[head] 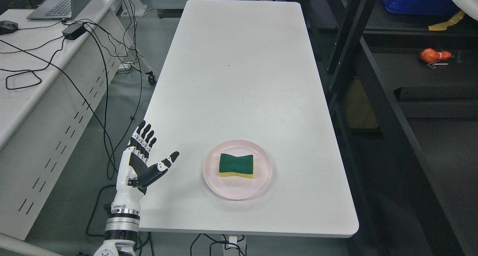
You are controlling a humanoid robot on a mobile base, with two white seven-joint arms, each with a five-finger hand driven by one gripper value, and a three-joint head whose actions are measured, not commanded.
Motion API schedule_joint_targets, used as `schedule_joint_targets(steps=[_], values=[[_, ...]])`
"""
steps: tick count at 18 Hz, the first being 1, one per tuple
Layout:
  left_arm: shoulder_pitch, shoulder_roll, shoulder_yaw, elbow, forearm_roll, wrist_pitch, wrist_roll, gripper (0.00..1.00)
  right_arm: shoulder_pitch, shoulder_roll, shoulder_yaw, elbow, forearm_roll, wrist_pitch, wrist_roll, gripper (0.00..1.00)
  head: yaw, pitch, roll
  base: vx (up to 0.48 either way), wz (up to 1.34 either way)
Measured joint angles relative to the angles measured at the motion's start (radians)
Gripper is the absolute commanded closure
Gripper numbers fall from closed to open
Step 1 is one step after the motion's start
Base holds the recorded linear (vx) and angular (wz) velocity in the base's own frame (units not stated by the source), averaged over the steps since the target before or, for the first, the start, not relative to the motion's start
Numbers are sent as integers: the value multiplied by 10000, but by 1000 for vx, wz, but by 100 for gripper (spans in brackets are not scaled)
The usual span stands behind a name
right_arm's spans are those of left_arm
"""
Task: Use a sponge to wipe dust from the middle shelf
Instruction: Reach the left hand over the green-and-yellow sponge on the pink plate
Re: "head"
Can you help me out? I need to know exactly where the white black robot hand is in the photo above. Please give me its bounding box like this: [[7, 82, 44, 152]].
[[111, 121, 179, 215]]

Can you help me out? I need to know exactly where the green yellow sponge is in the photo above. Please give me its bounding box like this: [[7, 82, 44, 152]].
[[218, 153, 254, 178]]

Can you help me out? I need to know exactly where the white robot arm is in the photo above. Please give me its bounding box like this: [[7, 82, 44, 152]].
[[94, 209, 140, 256]]

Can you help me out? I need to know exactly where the black metal shelf rack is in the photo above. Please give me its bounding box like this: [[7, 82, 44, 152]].
[[301, 0, 477, 256]]

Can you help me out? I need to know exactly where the pink plate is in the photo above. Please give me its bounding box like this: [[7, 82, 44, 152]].
[[202, 139, 273, 200]]

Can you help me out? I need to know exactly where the white side desk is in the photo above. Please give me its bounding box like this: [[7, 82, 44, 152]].
[[0, 0, 139, 240]]

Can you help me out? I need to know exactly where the white table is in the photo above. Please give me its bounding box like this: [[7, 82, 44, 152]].
[[140, 0, 360, 238]]

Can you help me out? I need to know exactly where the black power adapter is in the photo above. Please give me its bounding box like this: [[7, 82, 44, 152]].
[[62, 22, 87, 41]]

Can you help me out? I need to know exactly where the grey laptop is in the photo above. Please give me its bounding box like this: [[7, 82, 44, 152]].
[[26, 0, 91, 20]]

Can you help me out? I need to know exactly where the black computer mouse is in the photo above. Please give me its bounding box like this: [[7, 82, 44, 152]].
[[0, 20, 19, 35]]

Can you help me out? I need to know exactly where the orange toy object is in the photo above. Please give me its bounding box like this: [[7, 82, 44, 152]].
[[419, 48, 452, 64]]

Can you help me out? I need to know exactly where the blue plastic bin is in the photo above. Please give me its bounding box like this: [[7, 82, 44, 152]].
[[381, 0, 460, 16]]

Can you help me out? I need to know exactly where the yellow tape strip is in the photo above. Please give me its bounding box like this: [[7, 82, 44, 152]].
[[428, 10, 465, 31]]

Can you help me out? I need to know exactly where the black cable on desk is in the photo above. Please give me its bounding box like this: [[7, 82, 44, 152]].
[[0, 40, 66, 91]]

